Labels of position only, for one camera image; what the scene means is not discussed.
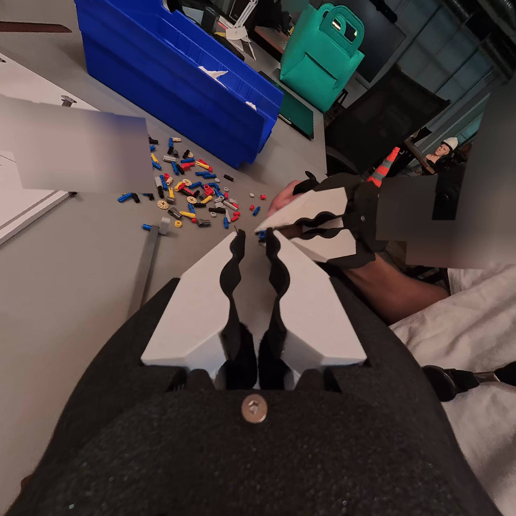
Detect large white paper scrap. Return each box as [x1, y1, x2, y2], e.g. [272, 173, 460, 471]
[198, 64, 228, 87]

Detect pile of small lego pieces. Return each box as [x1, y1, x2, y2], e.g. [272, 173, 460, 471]
[117, 136, 267, 228]

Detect person's white shirt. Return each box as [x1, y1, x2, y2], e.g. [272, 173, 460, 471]
[389, 264, 516, 516]

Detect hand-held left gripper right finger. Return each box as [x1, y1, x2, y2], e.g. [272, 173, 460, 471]
[265, 230, 367, 381]

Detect mannequin head white helmet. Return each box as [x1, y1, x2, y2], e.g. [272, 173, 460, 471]
[425, 136, 460, 163]

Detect person's right hand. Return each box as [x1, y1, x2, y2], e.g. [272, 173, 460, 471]
[268, 181, 309, 213]

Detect black chair lever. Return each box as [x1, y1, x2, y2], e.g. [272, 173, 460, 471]
[422, 365, 502, 402]

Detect black mesh office chair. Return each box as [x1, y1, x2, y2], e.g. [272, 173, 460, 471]
[324, 64, 451, 176]

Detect orange traffic cone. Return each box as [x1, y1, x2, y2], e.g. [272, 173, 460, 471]
[366, 146, 400, 188]

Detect long grey lego beam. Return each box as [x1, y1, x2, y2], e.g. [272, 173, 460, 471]
[127, 228, 164, 319]

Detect lego instruction booklet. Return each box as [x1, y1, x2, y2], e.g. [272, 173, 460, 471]
[0, 52, 101, 244]

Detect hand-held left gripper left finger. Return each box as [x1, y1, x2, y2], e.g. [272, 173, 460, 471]
[141, 229, 246, 381]

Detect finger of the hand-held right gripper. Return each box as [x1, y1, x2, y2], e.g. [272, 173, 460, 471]
[254, 187, 349, 235]
[282, 227, 359, 263]

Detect blue plastic bin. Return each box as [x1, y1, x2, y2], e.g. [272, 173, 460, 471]
[74, 0, 284, 169]

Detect black tablet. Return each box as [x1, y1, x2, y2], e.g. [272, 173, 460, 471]
[258, 70, 315, 139]

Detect silver air duct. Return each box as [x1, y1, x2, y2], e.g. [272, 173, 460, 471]
[456, 0, 516, 77]

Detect teal felt bag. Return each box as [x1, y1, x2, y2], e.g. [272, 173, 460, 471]
[280, 3, 365, 113]

